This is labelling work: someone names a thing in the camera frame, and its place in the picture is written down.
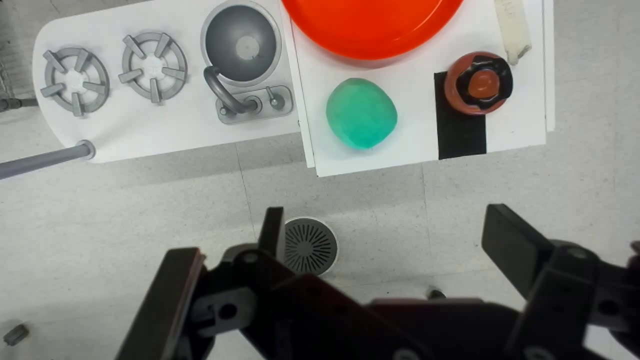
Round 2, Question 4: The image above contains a white toy stove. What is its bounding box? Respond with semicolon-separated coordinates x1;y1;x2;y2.
0;0;303;182

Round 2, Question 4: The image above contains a round grey floor disc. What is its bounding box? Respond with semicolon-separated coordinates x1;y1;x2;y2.
282;214;341;277

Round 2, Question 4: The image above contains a white tray board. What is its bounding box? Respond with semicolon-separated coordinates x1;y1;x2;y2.
286;0;558;180

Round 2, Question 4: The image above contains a brown toy donut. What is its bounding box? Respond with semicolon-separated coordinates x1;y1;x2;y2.
444;50;516;117

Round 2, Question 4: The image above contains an orange plate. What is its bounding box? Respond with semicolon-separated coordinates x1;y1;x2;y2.
281;0;466;64

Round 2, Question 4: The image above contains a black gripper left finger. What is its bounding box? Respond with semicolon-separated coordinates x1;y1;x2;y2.
119;246;208;360

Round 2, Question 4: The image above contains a black tape patch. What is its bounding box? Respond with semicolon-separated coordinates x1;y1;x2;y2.
433;70;499;162

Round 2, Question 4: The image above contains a green round plushie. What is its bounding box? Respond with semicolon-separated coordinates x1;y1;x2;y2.
325;75;400;151

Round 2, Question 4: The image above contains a cream tape strip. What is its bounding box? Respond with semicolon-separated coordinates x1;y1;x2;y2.
493;0;535;66

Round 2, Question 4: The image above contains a grey metal foot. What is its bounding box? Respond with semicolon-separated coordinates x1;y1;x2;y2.
3;322;32;348

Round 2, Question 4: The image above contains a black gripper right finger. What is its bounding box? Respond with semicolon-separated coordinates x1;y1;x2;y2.
480;201;558;299

